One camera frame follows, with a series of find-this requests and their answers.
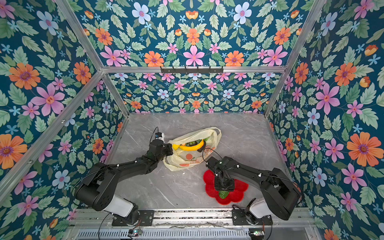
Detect cream plastic bag orange print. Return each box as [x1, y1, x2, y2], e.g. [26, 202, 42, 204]
[163, 127, 222, 172]

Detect red flower-shaped plate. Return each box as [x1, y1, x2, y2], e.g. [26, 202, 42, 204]
[203, 170, 249, 206]

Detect dark green fake avocado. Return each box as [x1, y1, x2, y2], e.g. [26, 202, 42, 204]
[218, 191, 229, 199]

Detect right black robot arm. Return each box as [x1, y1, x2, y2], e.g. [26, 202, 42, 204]
[204, 157, 301, 221]

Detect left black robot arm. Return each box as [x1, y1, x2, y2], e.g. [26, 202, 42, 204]
[75, 139, 173, 219]

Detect yellow fake banana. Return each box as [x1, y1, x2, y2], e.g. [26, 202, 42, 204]
[179, 141, 206, 152]

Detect green fake grapes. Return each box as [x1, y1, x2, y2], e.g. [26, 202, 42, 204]
[185, 139, 207, 147]

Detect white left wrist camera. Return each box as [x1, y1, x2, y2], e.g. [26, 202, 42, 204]
[155, 132, 165, 142]

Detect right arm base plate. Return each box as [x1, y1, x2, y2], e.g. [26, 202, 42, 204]
[232, 205, 273, 226]

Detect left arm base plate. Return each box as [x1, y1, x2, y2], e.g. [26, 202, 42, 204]
[111, 209, 155, 227]

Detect black hook rail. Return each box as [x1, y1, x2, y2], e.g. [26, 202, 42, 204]
[160, 66, 224, 74]

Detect white vented cable duct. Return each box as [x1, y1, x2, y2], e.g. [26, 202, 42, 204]
[74, 229, 251, 240]

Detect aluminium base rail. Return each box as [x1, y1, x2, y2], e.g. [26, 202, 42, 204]
[69, 208, 315, 230]

